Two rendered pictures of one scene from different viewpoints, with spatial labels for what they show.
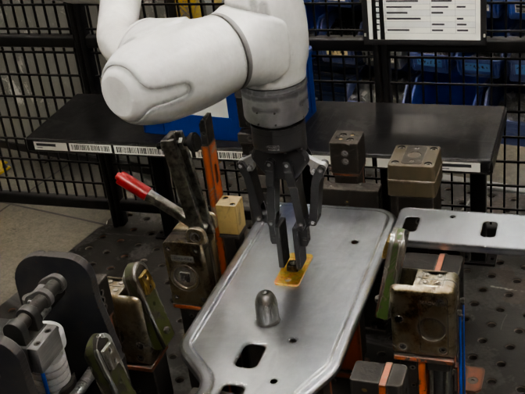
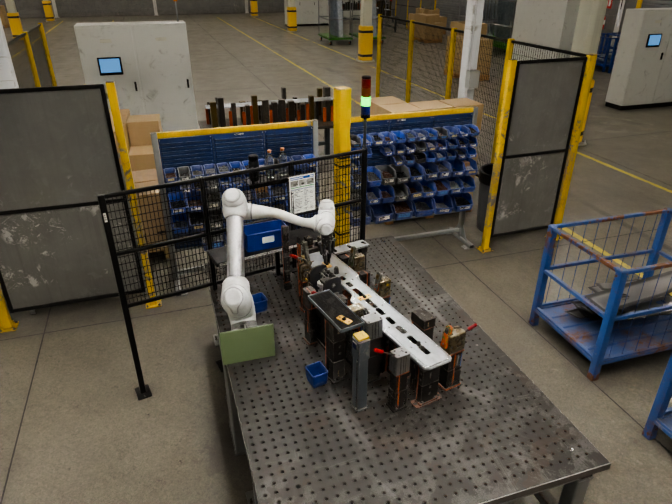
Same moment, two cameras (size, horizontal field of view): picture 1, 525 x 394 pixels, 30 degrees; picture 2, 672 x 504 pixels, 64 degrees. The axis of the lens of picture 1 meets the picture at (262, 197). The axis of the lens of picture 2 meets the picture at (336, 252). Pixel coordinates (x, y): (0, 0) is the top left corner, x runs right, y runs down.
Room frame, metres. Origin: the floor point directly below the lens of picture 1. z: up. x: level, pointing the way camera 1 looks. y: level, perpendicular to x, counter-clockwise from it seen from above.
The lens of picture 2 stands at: (-0.78, 2.39, 2.75)
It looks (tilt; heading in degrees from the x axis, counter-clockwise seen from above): 28 degrees down; 309
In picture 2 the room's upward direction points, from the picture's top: straight up
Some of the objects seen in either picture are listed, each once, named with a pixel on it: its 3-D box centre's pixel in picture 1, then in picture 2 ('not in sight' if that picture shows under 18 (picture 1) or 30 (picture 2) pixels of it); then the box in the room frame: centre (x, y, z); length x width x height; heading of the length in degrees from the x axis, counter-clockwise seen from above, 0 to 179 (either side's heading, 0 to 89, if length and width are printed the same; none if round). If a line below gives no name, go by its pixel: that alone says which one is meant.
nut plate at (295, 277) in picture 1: (293, 266); not in sight; (1.22, -0.03, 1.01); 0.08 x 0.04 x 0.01; 158
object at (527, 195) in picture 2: not in sight; (534, 157); (0.98, -3.14, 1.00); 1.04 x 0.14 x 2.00; 57
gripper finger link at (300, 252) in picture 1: (299, 244); not in sight; (1.22, -0.04, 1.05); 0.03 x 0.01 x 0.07; 158
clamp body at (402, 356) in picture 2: not in sight; (398, 379); (0.30, 0.51, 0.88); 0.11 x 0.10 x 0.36; 68
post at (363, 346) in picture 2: not in sight; (360, 373); (0.46, 0.63, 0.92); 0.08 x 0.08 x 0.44; 68
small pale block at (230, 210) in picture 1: (242, 296); not in sight; (1.34, 0.05, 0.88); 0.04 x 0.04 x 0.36; 68
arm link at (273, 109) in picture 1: (275, 98); not in sight; (1.22, -0.03, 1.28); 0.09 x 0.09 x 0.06
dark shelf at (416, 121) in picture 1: (258, 129); (272, 243); (1.70, -0.01, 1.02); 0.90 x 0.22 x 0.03; 68
